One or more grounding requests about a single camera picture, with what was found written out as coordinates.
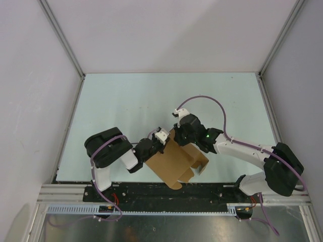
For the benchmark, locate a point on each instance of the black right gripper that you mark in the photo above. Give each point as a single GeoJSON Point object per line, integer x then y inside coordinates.
{"type": "Point", "coordinates": [177, 138]}

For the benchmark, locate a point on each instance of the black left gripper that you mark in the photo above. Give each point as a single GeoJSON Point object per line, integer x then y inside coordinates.
{"type": "Point", "coordinates": [162, 146]}

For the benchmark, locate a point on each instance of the brown cardboard box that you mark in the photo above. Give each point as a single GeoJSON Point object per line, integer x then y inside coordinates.
{"type": "Point", "coordinates": [177, 164]}

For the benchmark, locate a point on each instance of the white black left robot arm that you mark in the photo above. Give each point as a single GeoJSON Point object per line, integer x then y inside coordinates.
{"type": "Point", "coordinates": [111, 145]}

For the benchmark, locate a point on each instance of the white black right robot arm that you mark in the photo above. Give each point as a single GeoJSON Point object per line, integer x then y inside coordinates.
{"type": "Point", "coordinates": [280, 168]}

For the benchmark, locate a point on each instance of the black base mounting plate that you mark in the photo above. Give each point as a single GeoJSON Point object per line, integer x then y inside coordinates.
{"type": "Point", "coordinates": [122, 192]}

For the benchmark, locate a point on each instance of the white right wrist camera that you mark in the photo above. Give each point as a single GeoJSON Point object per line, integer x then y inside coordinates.
{"type": "Point", "coordinates": [180, 113]}

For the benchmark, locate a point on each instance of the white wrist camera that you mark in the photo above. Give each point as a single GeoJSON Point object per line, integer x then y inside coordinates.
{"type": "Point", "coordinates": [180, 113]}
{"type": "Point", "coordinates": [162, 135]}

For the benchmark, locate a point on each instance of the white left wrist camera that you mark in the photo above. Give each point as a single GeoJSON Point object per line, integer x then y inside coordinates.
{"type": "Point", "coordinates": [162, 135]}

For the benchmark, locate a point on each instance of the aluminium front rail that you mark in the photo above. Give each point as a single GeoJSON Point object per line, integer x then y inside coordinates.
{"type": "Point", "coordinates": [74, 193]}

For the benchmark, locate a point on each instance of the grey slotted cable duct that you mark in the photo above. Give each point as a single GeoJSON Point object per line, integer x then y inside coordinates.
{"type": "Point", "coordinates": [96, 209]}

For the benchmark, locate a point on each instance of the aluminium frame post right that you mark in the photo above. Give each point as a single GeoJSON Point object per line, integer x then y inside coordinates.
{"type": "Point", "coordinates": [290, 21]}

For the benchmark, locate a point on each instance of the aluminium frame post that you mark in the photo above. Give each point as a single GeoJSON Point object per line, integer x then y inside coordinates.
{"type": "Point", "coordinates": [44, 5]}
{"type": "Point", "coordinates": [290, 21]}

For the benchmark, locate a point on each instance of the aluminium frame post left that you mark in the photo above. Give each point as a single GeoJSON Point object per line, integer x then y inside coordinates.
{"type": "Point", "coordinates": [44, 5]}

